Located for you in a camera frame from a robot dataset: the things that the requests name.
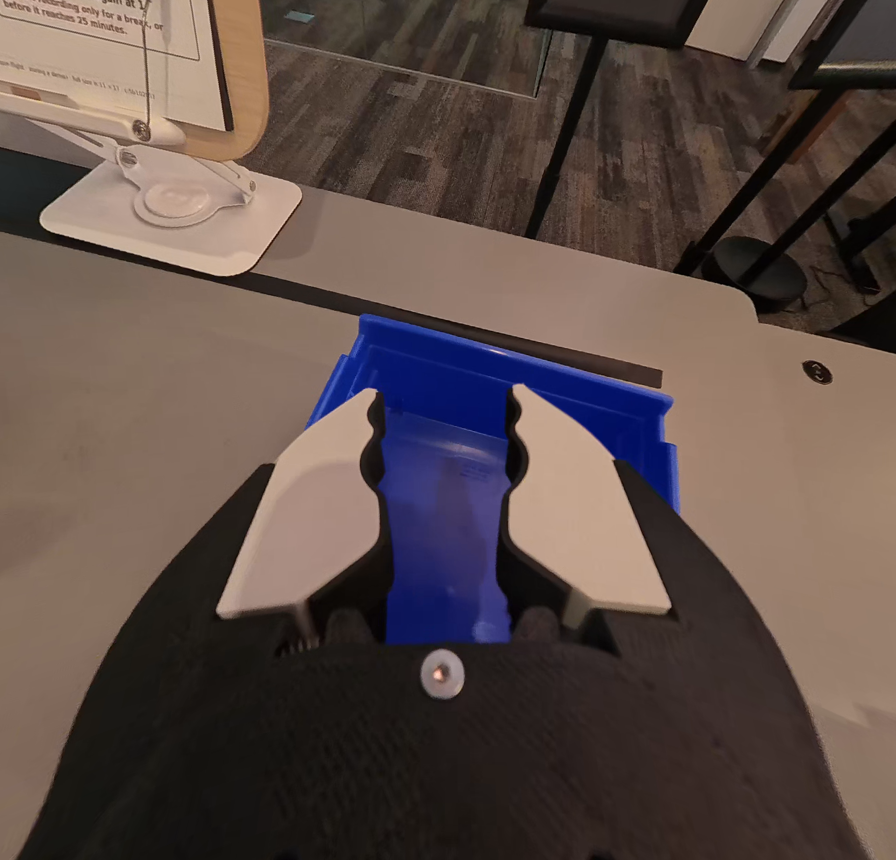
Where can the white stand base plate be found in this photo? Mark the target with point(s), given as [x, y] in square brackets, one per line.
[231, 244]

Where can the wooden display board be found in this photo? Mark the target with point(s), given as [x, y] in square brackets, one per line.
[245, 55]

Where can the dark stand base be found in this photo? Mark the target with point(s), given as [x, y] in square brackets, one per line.
[759, 275]

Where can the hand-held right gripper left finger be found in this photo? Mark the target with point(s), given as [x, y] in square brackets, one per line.
[301, 517]

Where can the glass panel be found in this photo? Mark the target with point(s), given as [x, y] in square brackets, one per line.
[392, 20]

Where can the black framed whiteboard stand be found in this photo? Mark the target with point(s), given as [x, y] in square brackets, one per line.
[791, 167]

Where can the blue plastic bin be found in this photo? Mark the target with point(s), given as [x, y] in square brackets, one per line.
[448, 524]

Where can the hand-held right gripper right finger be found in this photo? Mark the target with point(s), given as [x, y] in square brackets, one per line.
[581, 517]

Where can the black stand foot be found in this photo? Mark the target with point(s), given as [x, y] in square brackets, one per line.
[563, 139]

